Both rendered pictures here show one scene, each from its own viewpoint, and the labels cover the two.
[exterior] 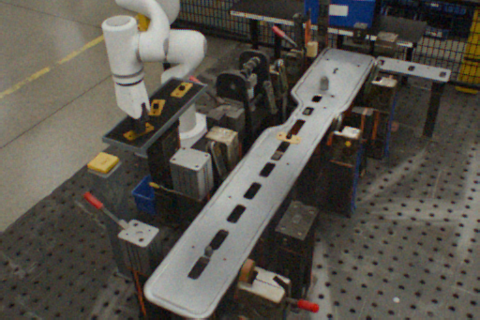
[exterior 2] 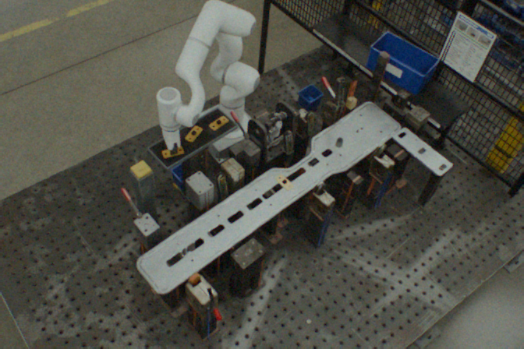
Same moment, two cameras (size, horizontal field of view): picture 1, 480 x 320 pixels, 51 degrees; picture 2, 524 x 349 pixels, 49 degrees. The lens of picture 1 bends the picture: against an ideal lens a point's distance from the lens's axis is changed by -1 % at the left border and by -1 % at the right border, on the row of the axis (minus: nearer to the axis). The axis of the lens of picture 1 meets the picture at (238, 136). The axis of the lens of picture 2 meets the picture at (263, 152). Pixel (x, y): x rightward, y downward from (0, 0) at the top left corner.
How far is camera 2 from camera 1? 1.09 m
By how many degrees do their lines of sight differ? 18
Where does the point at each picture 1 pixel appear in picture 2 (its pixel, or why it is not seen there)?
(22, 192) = (115, 101)
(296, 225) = (245, 257)
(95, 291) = (122, 233)
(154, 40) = (186, 115)
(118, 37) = (164, 107)
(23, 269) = (83, 199)
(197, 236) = (183, 237)
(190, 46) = (243, 82)
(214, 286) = (177, 276)
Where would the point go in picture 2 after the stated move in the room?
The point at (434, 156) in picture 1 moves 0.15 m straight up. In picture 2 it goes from (414, 223) to (423, 206)
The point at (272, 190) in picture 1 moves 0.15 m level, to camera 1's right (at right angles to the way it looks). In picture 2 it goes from (248, 221) to (283, 234)
